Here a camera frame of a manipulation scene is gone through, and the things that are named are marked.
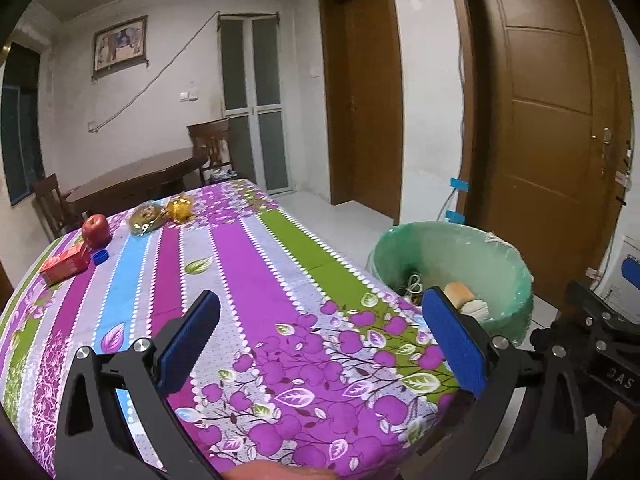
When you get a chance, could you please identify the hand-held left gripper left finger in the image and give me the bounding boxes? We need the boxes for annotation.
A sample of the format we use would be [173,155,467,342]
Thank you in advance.
[53,289,224,480]

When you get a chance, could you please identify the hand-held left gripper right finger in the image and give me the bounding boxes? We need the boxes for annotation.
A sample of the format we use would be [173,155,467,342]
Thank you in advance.
[414,286,592,480]

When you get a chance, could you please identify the tan bread loaf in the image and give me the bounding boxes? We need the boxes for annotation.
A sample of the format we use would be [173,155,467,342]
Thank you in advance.
[444,281,474,307]

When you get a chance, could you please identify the green-lined trash bin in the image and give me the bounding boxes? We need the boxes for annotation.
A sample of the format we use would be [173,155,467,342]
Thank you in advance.
[366,221,534,347]

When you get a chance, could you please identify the person's right forearm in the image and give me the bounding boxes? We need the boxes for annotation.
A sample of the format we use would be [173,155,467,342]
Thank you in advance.
[601,399,640,480]

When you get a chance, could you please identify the white blue appliance box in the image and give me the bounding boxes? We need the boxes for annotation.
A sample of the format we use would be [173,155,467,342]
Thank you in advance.
[596,231,640,324]

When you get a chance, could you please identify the floral striped tablecloth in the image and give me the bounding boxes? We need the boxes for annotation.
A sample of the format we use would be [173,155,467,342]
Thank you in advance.
[0,178,462,480]

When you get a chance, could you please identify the gold foil nut wrapper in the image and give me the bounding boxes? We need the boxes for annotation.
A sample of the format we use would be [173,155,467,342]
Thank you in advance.
[128,201,169,237]

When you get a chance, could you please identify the orange gold foil wrapper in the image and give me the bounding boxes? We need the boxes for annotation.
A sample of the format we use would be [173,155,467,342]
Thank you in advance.
[166,194,197,223]

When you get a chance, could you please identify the red apple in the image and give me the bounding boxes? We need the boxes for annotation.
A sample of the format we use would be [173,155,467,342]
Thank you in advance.
[81,213,112,249]

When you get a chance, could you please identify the red carton box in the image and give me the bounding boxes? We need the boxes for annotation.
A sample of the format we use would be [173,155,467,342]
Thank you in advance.
[39,241,94,287]

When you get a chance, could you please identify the dark wooden dining table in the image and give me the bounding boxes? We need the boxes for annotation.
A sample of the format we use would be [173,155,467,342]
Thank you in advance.
[64,146,209,217]

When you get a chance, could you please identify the dark wooden chair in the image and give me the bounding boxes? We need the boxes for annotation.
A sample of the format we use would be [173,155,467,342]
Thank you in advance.
[186,118,237,187]
[30,173,84,242]

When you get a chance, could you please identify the white glass double door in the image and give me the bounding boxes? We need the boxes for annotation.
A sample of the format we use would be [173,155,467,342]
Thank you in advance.
[216,11,293,197]

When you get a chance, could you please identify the panelled brown wooden door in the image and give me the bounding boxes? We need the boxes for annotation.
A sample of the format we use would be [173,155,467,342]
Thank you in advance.
[444,0,634,322]

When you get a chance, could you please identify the plain brown wooden door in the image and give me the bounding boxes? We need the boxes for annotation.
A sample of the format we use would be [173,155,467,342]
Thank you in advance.
[318,0,406,227]

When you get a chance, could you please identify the dark window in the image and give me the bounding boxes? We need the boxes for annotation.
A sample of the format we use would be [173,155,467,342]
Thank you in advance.
[0,41,42,207]

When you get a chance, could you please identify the wall cable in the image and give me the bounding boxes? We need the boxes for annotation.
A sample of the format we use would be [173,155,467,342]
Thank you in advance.
[91,9,222,134]

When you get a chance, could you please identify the framed wall picture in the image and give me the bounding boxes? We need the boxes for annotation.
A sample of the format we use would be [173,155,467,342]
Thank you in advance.
[91,14,150,81]

